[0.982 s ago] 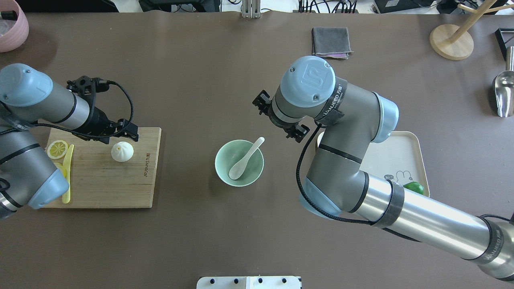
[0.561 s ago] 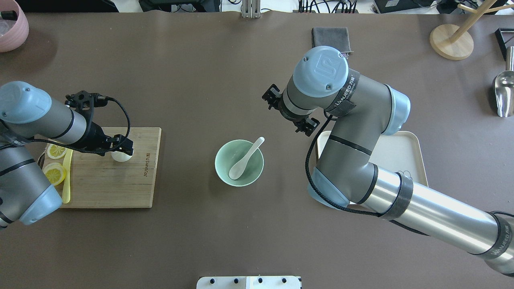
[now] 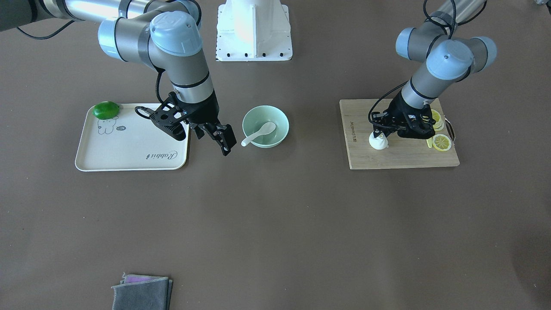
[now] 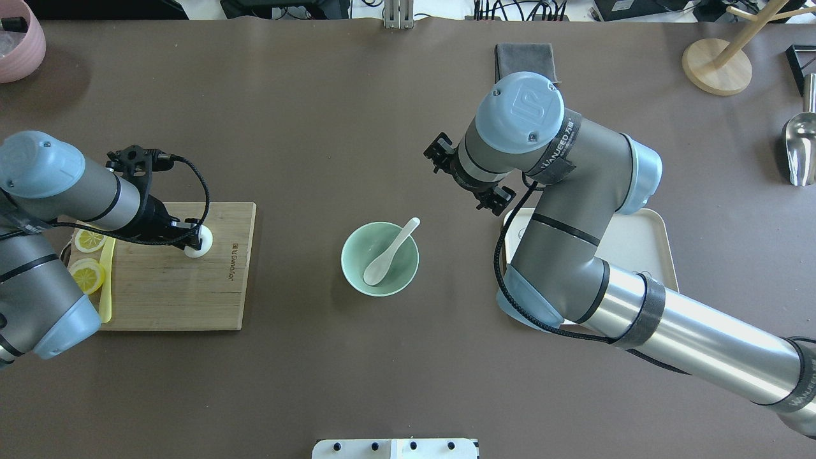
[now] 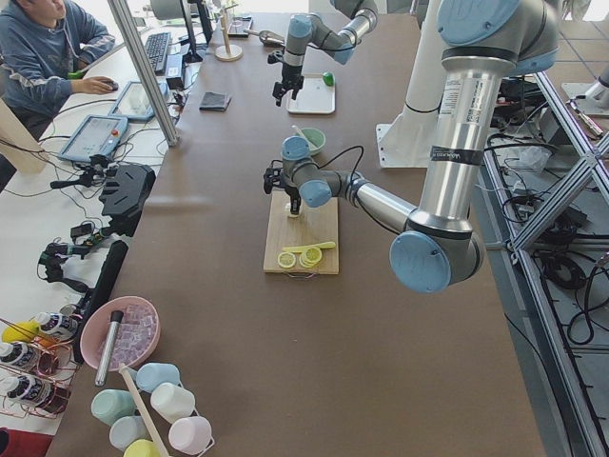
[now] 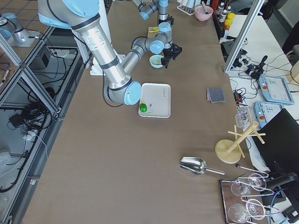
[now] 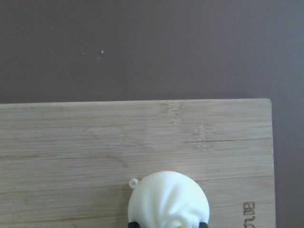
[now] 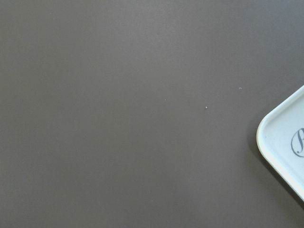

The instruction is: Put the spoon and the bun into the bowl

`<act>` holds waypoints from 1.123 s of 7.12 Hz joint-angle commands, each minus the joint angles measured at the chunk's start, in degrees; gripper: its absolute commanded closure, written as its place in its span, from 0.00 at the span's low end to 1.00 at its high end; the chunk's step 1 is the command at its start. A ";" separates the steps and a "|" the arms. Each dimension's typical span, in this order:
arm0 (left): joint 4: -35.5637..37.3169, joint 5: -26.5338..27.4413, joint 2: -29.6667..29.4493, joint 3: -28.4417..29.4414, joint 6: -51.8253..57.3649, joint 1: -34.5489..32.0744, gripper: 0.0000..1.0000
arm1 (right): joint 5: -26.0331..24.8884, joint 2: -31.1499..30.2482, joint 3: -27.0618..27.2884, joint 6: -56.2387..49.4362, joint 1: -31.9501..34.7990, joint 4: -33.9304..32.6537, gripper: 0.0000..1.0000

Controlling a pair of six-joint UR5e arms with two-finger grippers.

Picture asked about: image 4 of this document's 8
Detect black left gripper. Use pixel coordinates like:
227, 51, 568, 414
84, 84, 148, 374
132, 195, 204, 252

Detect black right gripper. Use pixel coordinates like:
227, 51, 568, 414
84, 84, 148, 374
423, 133, 516, 217

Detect white ceramic spoon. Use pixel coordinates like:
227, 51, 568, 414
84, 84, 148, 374
363, 217, 421, 286

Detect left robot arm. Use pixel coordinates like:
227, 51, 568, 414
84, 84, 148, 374
1, 131, 213, 368

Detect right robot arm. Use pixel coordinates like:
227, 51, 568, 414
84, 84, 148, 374
425, 71, 815, 439

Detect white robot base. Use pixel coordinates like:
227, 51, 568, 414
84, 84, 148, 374
311, 437, 481, 458

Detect light green bowl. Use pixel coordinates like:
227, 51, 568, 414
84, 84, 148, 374
340, 222, 419, 297

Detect pink bowl with ice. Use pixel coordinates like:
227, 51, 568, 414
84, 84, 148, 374
1, 1, 47, 84

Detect wooden cutting board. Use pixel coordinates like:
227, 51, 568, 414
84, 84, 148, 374
101, 201, 256, 332

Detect lemon slice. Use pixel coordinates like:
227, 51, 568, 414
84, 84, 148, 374
69, 258, 108, 295
73, 229, 108, 254

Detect yellow plastic knife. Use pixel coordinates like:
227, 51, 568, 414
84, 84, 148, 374
98, 237, 116, 324

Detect grey folded cloth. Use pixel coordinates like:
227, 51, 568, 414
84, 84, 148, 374
493, 43, 562, 86

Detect white rabbit tray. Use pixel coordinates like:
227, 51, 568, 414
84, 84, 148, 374
503, 207, 680, 294

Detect wooden mug tree stand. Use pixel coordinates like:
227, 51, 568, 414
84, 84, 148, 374
681, 1, 815, 96

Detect steel scoop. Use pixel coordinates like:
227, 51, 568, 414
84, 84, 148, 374
783, 73, 815, 187

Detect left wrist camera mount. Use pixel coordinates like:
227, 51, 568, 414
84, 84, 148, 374
105, 145, 182, 203

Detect aluminium frame post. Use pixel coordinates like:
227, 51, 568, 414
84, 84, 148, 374
382, 0, 414, 29

